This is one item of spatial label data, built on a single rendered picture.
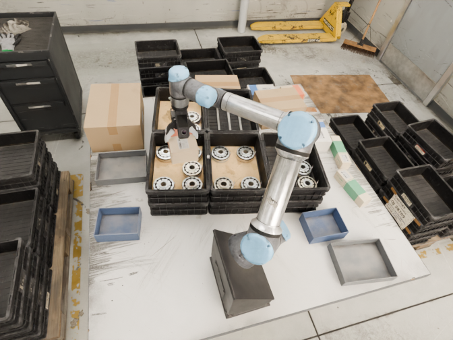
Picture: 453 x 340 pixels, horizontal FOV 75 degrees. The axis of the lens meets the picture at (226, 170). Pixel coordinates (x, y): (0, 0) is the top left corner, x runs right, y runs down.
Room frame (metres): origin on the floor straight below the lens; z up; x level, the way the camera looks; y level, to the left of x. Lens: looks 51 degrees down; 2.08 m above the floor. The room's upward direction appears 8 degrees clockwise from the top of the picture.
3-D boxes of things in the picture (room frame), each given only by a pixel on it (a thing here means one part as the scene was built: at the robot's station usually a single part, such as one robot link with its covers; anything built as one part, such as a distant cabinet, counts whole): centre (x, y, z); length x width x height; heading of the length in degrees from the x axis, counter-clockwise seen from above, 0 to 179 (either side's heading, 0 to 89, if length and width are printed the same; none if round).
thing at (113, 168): (1.02, 0.59, 0.73); 0.27 x 0.20 x 0.05; 106
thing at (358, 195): (1.11, -0.74, 0.73); 0.24 x 0.06 x 0.06; 32
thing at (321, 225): (0.82, -0.54, 0.74); 0.20 x 0.15 x 0.07; 109
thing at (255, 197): (1.02, -0.05, 0.87); 0.40 x 0.30 x 0.11; 11
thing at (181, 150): (0.93, 0.22, 1.08); 0.16 x 0.12 x 0.07; 21
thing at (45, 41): (2.00, 1.65, 0.45); 0.60 x 0.45 x 0.90; 21
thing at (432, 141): (1.83, -1.59, 0.37); 0.42 x 0.34 x 0.46; 21
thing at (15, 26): (2.09, 1.74, 0.88); 0.29 x 0.22 x 0.03; 21
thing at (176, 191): (0.97, 0.25, 0.92); 0.40 x 0.30 x 0.02; 11
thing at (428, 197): (1.30, -1.37, 0.37); 0.40 x 0.30 x 0.45; 21
